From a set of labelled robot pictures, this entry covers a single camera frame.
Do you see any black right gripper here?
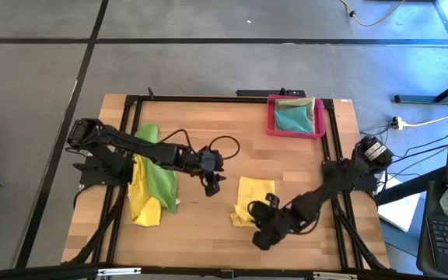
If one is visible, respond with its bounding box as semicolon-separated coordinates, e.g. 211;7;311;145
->
247;192;293;234

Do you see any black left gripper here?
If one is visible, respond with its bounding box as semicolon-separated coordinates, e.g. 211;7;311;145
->
197;153;227;198

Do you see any yellow microfiber towel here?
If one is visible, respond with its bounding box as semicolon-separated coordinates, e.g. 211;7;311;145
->
128;154;163;228
230;176;276;228

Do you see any bright green microfiber towel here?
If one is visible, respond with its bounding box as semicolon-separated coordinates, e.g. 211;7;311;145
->
133;123;180;215

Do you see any teal microfiber towel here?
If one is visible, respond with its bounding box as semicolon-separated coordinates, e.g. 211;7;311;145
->
273;107;314;135

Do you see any pale green microfiber towel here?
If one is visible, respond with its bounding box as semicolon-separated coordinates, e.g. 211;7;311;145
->
273;96;317;133

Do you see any pink plastic bin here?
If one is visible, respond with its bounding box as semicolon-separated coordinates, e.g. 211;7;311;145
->
266;94;327;140

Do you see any white flat box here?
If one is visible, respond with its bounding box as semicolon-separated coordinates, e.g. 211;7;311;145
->
376;173;422;233

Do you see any white power strip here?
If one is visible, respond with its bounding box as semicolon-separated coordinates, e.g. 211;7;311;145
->
388;115;404;131

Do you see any grey-blue desk foot bar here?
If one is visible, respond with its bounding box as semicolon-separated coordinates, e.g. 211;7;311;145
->
394;94;448;105

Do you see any black rig beam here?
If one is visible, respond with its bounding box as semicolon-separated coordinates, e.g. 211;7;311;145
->
0;262;448;280

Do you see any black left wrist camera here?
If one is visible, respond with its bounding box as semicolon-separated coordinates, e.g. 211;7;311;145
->
202;149;224;172

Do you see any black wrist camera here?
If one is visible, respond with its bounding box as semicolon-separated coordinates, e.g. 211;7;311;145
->
202;149;224;172
251;229;276;251

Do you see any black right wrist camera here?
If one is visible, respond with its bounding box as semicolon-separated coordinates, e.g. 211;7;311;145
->
251;229;276;251

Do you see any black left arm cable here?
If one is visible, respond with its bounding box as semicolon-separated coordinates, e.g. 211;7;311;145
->
157;128;241;161

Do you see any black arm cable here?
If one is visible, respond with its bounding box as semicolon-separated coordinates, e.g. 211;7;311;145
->
247;200;321;236
157;128;241;161

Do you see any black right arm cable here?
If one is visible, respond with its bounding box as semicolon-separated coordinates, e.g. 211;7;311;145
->
247;200;321;236

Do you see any black aluminium table frame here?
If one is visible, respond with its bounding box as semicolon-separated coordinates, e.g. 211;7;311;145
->
62;93;394;273

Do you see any silver metal bracket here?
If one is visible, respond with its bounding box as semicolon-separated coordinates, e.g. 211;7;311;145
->
311;271;359;280
96;267;142;278

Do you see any grey cable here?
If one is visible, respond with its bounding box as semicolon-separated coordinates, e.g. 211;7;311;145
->
383;130;448;184

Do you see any white power cord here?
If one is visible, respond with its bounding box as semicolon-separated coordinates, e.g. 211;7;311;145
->
401;114;448;128

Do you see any yellow extension cable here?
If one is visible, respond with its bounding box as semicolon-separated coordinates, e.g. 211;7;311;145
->
339;0;406;28

